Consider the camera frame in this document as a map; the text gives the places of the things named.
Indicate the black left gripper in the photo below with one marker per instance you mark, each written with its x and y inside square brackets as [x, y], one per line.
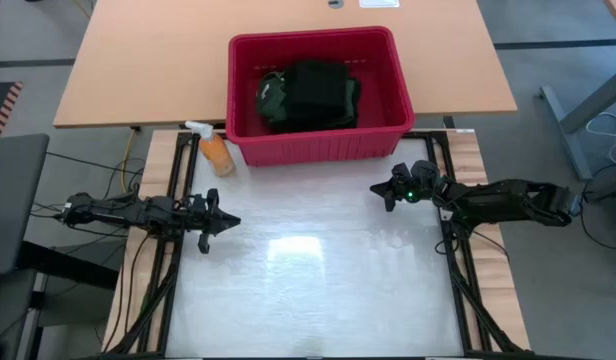
[205, 220]

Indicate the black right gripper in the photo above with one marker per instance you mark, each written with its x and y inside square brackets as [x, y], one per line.
[418, 182]

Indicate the black garment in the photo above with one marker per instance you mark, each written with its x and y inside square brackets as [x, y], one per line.
[315, 90]

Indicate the dark green garment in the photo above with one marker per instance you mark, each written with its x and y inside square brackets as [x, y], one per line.
[270, 100]

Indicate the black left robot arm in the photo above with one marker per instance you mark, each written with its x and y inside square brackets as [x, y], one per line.
[123, 212]

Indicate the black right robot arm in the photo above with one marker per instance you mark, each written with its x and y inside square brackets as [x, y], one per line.
[513, 202]

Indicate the orange spray bottle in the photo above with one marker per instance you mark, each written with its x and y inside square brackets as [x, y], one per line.
[217, 152]

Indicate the white table mat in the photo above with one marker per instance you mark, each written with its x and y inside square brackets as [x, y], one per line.
[313, 300]

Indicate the red plastic bin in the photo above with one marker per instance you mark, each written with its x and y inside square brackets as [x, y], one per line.
[388, 75]

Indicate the black metal base bar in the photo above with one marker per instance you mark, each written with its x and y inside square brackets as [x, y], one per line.
[68, 265]

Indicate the grey desk leg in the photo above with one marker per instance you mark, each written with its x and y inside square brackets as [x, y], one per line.
[567, 132]

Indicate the white paper sheet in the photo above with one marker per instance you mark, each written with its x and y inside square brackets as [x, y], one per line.
[379, 3]

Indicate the orange black striped floor mat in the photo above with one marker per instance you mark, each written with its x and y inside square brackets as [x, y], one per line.
[8, 105]

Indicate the black aluminium table frame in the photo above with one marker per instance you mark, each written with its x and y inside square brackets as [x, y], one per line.
[164, 320]

